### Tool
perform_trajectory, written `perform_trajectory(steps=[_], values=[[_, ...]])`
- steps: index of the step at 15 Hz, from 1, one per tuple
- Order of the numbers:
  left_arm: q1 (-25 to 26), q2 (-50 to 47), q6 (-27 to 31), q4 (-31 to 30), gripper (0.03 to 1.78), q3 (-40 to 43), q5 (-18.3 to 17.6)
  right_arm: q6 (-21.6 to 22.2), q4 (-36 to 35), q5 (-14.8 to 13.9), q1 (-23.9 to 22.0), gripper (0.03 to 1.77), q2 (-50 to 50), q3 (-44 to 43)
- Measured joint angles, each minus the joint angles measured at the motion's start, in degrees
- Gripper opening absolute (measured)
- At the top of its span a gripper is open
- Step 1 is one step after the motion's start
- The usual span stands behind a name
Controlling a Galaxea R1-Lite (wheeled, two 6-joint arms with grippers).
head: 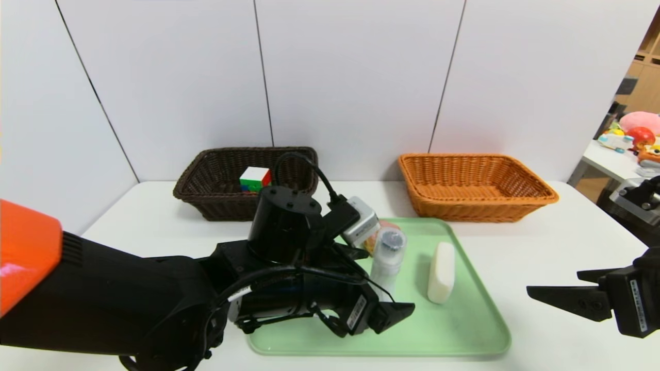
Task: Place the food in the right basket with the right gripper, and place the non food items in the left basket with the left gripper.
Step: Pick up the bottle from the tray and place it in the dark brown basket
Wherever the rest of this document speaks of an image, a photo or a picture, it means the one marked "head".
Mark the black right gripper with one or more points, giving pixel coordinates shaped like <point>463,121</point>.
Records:
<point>632,300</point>

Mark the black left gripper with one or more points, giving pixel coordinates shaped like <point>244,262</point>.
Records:
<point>359,313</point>

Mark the white plastic bottle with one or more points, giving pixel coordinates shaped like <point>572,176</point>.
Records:
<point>388,257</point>

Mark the white soap bar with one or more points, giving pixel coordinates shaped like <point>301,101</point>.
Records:
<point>442,273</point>

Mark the pink topped round bun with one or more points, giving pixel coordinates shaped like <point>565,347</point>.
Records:
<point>389,224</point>

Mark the colourful puzzle cube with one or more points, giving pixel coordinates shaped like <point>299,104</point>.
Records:
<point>253,176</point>

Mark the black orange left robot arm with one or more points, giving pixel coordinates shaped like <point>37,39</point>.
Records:
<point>103,299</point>

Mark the orange wicker basket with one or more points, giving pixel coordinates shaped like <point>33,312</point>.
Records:
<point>474,206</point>

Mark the dark brown wicker basket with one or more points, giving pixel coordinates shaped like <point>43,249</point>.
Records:
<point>206,206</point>

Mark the light green plastic tray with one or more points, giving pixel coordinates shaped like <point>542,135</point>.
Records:
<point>464,330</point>

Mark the dark woven bin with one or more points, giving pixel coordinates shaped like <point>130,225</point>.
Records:
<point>613,214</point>

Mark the white side table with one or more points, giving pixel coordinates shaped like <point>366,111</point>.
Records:
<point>613,162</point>

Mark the orange toy figure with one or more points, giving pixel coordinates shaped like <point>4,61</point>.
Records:
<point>650,153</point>

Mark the white and blue toy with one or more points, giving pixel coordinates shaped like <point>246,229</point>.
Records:
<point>613,140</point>

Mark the red apple toy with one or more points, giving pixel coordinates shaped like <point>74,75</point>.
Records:
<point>642,136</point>

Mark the pink plush toy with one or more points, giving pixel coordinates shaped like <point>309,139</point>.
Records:
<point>642,121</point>

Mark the wooden shelf unit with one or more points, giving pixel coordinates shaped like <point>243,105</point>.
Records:
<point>647,87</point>

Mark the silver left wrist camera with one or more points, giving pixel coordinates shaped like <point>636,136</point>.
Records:
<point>363,221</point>

